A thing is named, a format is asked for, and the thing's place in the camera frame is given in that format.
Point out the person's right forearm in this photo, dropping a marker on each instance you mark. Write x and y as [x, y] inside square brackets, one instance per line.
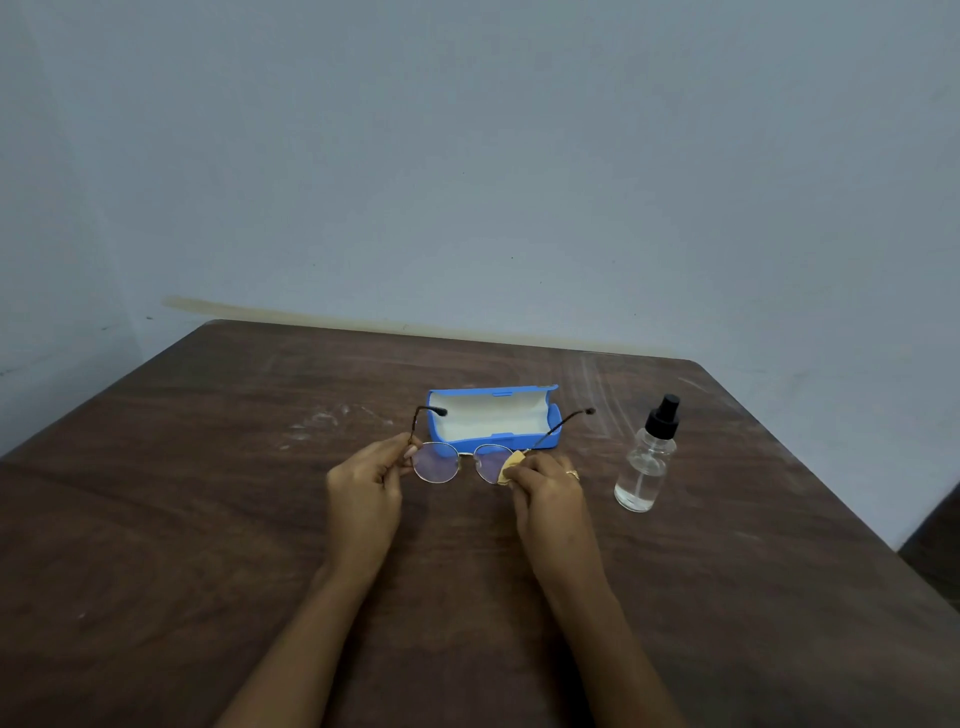
[615, 660]

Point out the blue glasses case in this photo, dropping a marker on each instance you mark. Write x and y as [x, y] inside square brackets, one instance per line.
[487, 412]

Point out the yellow cleaning cloth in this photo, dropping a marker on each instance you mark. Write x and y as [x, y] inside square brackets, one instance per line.
[511, 466]

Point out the person's right hand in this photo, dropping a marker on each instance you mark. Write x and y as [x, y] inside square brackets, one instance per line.
[555, 517]

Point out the person's left hand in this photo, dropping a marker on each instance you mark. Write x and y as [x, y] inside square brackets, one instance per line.
[364, 502]

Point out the clear spray bottle black cap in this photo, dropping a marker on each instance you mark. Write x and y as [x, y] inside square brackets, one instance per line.
[645, 465]

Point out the metal-framed eyeglasses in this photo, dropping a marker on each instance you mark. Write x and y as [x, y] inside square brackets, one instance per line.
[436, 463]

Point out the person's left forearm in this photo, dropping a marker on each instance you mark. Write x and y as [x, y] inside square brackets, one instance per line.
[300, 660]

